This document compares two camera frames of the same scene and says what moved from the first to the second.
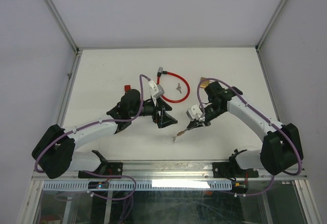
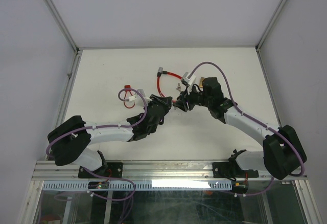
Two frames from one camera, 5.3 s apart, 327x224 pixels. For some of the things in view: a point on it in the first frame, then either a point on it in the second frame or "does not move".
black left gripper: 164,119 → 166,102
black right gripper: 195,124 → 182,104
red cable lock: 160,71 does not move
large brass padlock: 204,83 does not move
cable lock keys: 179,88 does not move
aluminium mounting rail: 166,170 does not move
